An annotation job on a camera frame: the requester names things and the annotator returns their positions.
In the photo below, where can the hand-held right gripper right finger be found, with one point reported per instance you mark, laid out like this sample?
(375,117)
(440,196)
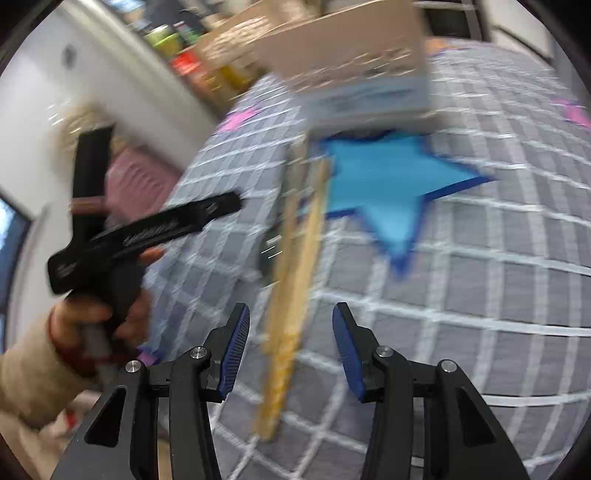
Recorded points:
(347,350)

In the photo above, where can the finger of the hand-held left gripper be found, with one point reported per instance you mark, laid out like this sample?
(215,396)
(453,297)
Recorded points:
(184,217)
(92,166)

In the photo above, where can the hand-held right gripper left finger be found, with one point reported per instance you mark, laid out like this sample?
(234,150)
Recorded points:
(234,350)

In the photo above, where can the beige plastic utensil holder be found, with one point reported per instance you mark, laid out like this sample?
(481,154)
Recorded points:
(360,55)

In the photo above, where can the person's left forearm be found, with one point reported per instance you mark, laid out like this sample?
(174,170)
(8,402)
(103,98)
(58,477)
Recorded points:
(32,374)

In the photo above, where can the person's left hand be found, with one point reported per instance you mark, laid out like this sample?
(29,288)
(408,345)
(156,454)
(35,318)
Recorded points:
(74,327)

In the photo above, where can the pink plastic stool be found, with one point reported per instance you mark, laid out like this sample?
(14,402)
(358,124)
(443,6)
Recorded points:
(138,180)

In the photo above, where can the red plastic crate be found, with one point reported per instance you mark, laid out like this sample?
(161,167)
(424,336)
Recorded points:
(187,67)

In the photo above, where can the beige flower-cutout trolley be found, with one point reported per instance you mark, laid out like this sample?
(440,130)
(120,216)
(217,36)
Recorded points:
(231,41)

